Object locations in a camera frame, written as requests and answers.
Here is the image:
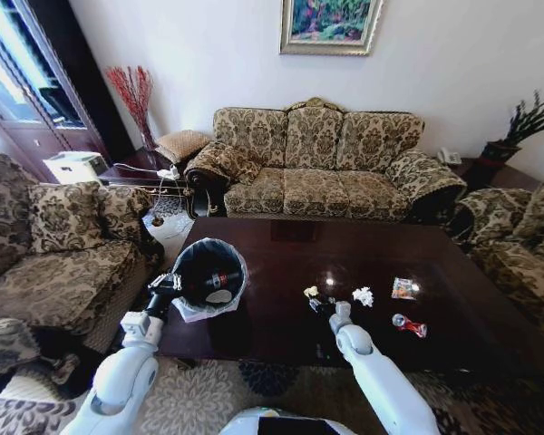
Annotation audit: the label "colourful snack packet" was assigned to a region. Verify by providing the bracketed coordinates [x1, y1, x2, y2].
[391, 276, 420, 301]

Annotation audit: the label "dark cola bottle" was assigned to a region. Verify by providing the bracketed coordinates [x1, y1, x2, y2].
[202, 269, 242, 290]

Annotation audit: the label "patterned floral rug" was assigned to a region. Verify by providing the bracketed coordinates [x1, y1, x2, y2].
[0, 353, 544, 435]

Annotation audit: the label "white desk telephone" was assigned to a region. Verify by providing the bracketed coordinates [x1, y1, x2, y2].
[436, 146, 463, 166]

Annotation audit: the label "green leafy plant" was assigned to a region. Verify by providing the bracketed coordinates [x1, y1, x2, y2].
[501, 89, 544, 149]

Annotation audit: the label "dark red plant pot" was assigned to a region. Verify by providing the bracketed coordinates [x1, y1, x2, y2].
[477, 140, 523, 171]

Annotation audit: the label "floral armchair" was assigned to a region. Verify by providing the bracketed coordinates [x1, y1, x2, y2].
[0, 150, 165, 355]
[452, 182, 544, 346]

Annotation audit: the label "floral upholstered seat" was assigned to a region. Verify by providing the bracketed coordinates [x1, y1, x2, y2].
[0, 316, 81, 396]

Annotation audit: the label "dark glass-door cabinet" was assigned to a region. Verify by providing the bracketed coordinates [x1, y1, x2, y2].
[0, 0, 135, 183]

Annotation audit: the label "crushed red can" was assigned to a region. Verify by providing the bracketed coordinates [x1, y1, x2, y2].
[392, 313, 429, 339]

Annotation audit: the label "framed landscape painting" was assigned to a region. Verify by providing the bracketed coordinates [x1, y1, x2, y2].
[278, 0, 386, 58]

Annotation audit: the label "white crumpled paper ball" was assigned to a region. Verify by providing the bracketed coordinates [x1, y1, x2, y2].
[351, 285, 375, 309]

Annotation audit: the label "dark wooden coffee table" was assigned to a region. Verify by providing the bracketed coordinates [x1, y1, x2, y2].
[156, 216, 544, 378]

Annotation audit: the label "white cable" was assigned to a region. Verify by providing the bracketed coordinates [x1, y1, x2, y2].
[151, 176, 185, 215]

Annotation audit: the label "black trash bin with liner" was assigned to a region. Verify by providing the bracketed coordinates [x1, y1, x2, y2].
[169, 237, 251, 325]

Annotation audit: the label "glass vase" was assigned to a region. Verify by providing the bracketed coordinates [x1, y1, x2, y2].
[140, 121, 159, 153]

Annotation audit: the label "tan quilted cushion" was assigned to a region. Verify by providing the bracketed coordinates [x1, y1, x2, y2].
[154, 129, 215, 165]

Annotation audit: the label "red decorative branches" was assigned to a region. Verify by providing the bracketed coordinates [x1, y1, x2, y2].
[104, 64, 156, 137]

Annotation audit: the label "floral three-seat sofa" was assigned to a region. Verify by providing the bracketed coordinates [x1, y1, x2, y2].
[183, 96, 469, 224]

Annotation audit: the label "dark wooden side table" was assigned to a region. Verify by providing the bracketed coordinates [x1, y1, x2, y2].
[454, 156, 543, 195]
[96, 146, 197, 215]

